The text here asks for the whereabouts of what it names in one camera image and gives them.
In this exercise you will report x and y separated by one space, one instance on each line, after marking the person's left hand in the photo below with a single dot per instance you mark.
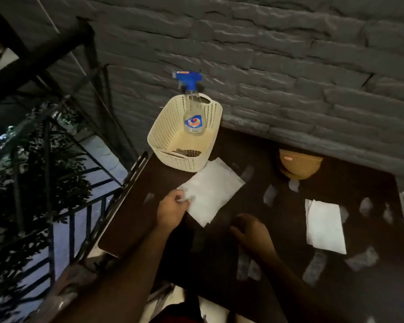
170 210

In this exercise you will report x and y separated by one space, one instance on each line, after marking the person's right hand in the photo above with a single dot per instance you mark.
254 236

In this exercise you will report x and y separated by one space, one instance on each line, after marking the person's left fingers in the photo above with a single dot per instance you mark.
183 197

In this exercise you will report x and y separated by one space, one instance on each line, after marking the person's right fingers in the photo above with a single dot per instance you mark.
239 225

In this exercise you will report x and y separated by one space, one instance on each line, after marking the white paper napkin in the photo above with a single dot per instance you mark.
325 226
211 191

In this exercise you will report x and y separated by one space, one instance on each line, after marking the person's right forearm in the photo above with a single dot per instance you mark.
289 289

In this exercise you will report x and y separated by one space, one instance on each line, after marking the person's left forearm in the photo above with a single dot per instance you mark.
128 275

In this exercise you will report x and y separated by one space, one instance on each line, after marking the dark striped cloth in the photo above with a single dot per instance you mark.
187 152

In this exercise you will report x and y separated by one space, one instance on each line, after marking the cream perforated plastic basket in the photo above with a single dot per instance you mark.
183 137

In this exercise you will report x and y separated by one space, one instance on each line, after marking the folded white paper napkin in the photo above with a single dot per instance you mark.
325 226

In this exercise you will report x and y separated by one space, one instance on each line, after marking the tan ceramic bowl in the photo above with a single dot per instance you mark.
299 164

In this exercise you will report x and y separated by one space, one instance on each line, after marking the clear spray bottle blue trigger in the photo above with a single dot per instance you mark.
193 110

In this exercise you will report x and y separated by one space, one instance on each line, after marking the black metal railing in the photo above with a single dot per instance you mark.
64 184

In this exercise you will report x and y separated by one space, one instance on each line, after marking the dark leafy tree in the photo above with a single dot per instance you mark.
30 184

